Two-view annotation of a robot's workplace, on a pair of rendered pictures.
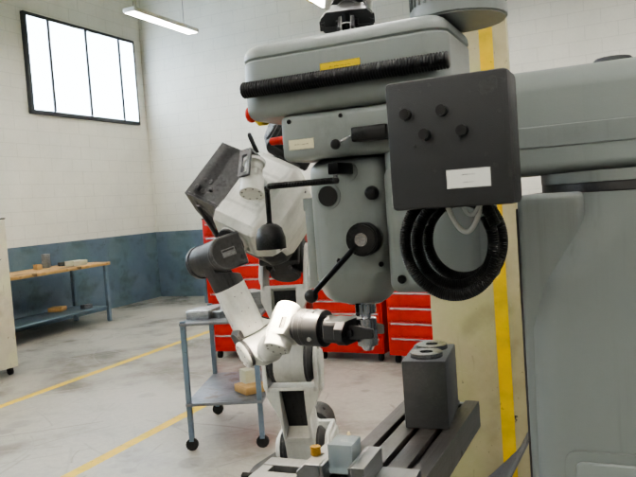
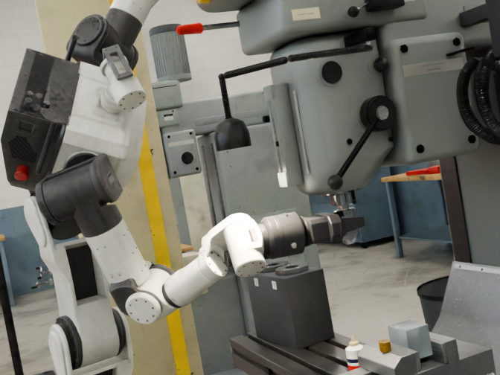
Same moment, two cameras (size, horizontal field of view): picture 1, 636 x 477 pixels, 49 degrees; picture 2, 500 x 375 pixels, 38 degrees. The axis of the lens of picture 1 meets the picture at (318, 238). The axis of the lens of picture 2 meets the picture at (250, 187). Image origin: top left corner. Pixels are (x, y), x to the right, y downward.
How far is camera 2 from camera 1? 130 cm
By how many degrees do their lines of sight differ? 45
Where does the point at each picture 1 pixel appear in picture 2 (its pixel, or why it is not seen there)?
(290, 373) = (103, 348)
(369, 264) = (379, 140)
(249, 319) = (140, 262)
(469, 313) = not seen: hidden behind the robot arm
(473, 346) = not seen: hidden behind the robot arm
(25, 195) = not seen: outside the picture
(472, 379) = (143, 348)
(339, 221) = (344, 100)
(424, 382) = (308, 295)
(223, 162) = (43, 71)
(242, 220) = (109, 139)
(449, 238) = (454, 103)
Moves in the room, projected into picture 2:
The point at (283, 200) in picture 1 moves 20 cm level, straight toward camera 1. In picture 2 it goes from (138, 114) to (199, 99)
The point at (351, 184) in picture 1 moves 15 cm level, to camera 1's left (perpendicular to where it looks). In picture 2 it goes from (353, 58) to (306, 60)
